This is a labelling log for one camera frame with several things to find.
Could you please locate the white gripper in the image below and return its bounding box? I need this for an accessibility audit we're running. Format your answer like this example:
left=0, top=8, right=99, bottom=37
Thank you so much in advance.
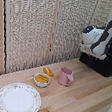
left=78, top=24, right=105, bottom=52

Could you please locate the beige folding screen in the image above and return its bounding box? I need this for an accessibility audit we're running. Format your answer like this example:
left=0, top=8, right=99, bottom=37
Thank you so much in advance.
left=0, top=0, right=112, bottom=92

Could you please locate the pink plastic cup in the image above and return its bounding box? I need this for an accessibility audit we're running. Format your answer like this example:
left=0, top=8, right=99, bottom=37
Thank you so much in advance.
left=57, top=66, right=76, bottom=88

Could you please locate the orange food piece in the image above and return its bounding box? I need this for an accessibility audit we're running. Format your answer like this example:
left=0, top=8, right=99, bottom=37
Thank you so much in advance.
left=41, top=67, right=55, bottom=78

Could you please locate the yellow food in bowl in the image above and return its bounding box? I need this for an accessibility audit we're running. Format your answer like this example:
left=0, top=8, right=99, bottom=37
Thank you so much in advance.
left=35, top=73, right=51, bottom=85

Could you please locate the small white bowl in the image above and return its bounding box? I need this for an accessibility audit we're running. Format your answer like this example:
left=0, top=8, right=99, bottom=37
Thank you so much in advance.
left=32, top=71, right=53, bottom=90

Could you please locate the floral rimmed white plate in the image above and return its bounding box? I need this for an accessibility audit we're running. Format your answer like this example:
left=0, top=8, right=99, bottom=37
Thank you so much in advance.
left=0, top=79, right=44, bottom=112

